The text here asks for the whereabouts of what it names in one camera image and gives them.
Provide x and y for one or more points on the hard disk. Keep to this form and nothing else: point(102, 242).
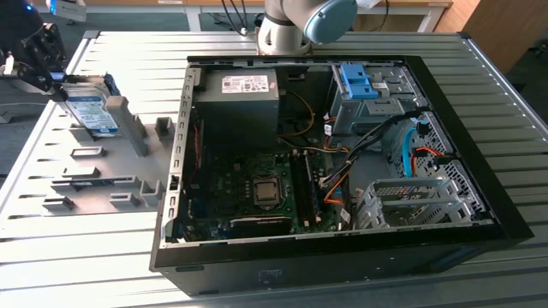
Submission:
point(92, 112)

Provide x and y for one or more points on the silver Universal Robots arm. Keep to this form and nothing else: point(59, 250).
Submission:
point(278, 22)

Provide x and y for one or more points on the silver disk bay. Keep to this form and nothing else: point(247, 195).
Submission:
point(419, 201)

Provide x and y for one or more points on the grey parts rack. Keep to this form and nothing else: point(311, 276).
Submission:
point(107, 167)

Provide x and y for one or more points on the grey power supply unit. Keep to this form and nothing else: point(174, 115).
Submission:
point(214, 96)

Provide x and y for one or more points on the dark RAM stick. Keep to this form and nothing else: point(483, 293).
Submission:
point(92, 184)

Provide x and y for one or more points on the green motherboard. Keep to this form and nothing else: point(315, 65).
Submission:
point(231, 189)

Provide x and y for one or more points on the CPU socket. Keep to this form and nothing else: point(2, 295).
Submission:
point(254, 192)

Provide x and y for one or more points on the silver CPU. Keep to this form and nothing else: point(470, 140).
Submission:
point(267, 192)

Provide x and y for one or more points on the black RAM slot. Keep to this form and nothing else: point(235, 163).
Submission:
point(298, 189)
point(310, 189)
point(303, 189)
point(316, 189)

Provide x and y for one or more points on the blue plastic drive latch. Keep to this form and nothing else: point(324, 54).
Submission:
point(355, 83)

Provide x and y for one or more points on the black graphics card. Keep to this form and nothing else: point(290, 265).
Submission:
point(262, 224)

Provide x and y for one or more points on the silver optical drive cage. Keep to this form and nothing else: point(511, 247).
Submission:
point(376, 109)

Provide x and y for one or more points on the black PC case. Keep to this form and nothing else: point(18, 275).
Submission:
point(299, 263)

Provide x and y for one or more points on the white framed wooden desk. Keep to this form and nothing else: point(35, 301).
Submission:
point(428, 20)

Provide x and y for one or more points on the wooden cabinet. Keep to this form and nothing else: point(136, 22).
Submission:
point(492, 25)

